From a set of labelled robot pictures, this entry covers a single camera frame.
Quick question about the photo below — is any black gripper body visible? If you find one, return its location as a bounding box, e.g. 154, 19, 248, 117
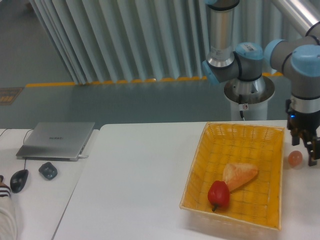
285, 99, 320, 148

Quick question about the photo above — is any red bell pepper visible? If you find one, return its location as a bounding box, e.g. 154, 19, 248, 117
207, 180, 230, 212

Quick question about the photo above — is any black computer mouse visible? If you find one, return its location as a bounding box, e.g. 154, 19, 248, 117
10, 169, 29, 194

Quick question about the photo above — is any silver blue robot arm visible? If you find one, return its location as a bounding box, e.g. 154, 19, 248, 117
202, 0, 320, 166

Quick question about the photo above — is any white striped sleeve forearm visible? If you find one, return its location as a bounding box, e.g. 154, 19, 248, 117
0, 182, 18, 240

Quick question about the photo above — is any yellow woven basket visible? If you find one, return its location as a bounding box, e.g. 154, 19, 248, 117
179, 122, 285, 230

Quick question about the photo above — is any person's hand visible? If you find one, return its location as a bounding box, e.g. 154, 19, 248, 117
0, 175, 6, 187

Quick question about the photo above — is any brown egg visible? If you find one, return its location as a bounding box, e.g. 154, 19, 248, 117
288, 150, 303, 168

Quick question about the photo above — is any triangular bread pastry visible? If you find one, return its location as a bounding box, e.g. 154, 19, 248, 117
222, 163, 259, 192

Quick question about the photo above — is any white usb plug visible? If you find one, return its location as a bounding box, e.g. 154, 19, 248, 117
78, 155, 89, 159

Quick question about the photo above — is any silver closed laptop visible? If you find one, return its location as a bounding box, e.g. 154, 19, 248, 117
16, 122, 95, 161

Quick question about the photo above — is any dark grey small case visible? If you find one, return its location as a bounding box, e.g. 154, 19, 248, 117
38, 162, 58, 181

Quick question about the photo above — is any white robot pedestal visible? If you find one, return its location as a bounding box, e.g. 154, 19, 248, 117
224, 76, 275, 121

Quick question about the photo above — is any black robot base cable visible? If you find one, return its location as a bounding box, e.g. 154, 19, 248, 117
238, 93, 247, 122

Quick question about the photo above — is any black laptop cable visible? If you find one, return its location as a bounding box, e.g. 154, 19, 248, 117
0, 128, 34, 146

